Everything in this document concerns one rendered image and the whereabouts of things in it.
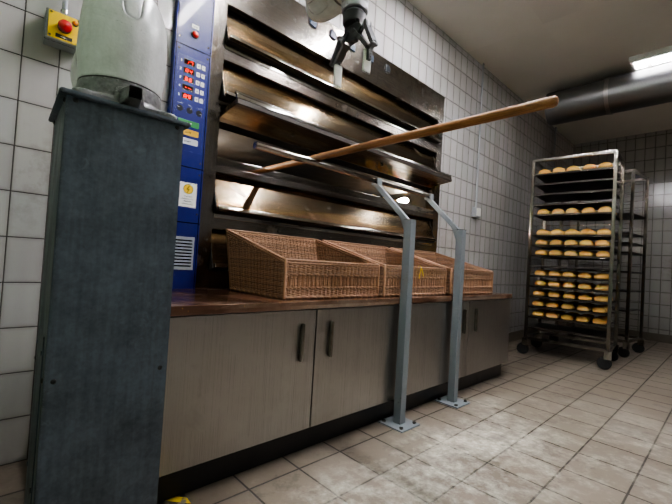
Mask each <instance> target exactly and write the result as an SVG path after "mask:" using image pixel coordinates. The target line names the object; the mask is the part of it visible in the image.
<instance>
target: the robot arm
mask: <svg viewBox="0 0 672 504"><path fill-rule="evenodd" d="M305 2H306V12H307V15H308V16H309V18H310V19H311V20H312V21H314V22H317V23H324V22H327V21H330V20H332V19H333V18H335V17H336V16H338V15H339V14H342V15H343V23H342V24H343V27H344V34H343V35H342V36H340V35H338V36H337V41H336V45H335V48H334V51H333V55H332V58H331V61H330V64H329V65H330V66H331V67H333V68H334V71H333V76H334V82H333V85H335V86H337V87H339V88H341V79H342V67H341V64H342V62H343V60H344V58H345V56H346V54H347V52H348V50H349V49H350V48H351V46H352V45H354V44H355V43H357V42H359V40H360V42H361V43H362V44H363V45H364V46H365V48H364V49H363V65H362V71H363V72H365V73H367V74H370V68H371V60H372V51H373V50H374V47H377V46H378V42H377V40H376V37H375V35H374V32H373V30H372V22H371V21H369V20H367V19H366V16H367V15H368V11H369V0H305ZM364 29H365V32H366V34H367V37H368V40H369V42H370V43H369V42H368V41H367V39H366V38H365V36H364V35H363V34H362V33H363V31H364ZM345 42H347V43H348V44H349V45H347V44H345ZM366 48H367V49H366ZM166 60H167V33H166V28H165V25H164V21H163V18H162V16H161V13H160V11H159V9H158V7H157V5H156V3H155V2H154V0H83V3H82V7H81V13H80V19H79V27H78V35H77V47H76V51H75V54H74V56H73V59H72V63H71V71H70V77H71V83H72V86H73V88H72V90H75V91H79V92H82V93H86V94H90V95H93V96H97V97H100V98H104V99H107V100H111V101H114V102H118V103H121V104H125V105H128V106H132V107H135V108H139V109H142V110H146V111H149V112H153V113H156V114H160V115H163V116H167V117H170V118H174V119H177V117H176V116H175V115H173V114H171V113H168V112H164V111H162V110H161V100H162V93H163V88H164V81H165V73H166Z"/></svg>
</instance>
